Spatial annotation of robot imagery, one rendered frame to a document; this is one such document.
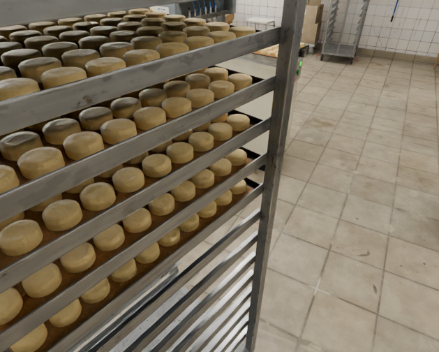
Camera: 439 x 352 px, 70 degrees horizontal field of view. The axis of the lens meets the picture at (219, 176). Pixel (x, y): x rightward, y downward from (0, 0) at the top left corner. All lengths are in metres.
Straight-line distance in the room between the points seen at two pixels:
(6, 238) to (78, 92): 0.22
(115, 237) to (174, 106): 0.24
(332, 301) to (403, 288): 0.40
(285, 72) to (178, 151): 0.26
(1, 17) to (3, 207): 0.18
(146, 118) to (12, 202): 0.22
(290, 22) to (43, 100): 0.43
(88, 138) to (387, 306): 1.69
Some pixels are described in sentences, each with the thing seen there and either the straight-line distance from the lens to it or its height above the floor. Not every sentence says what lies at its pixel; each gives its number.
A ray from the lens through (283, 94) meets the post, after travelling 0.67.
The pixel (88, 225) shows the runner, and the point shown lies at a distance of 0.46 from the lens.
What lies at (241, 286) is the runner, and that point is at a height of 0.62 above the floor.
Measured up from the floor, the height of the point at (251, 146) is 0.21.
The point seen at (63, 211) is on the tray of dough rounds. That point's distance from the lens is 0.50.
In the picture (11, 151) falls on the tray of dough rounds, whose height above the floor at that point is 1.24.
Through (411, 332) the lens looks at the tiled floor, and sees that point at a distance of 1.88.
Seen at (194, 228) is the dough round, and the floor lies 0.96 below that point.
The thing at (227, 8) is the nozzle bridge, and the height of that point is 1.06.
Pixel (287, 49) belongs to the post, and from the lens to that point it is 0.64.
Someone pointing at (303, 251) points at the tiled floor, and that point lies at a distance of 1.98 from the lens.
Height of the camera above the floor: 1.45
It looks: 36 degrees down
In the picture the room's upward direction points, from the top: straight up
